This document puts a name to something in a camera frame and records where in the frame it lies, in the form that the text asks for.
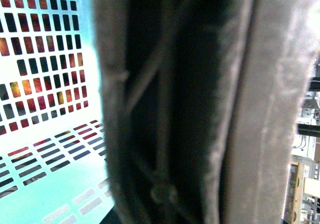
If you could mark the brown basket handle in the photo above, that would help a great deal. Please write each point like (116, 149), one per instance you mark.
(200, 100)

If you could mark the light blue plastic basket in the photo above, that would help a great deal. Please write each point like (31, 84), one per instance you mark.
(53, 167)

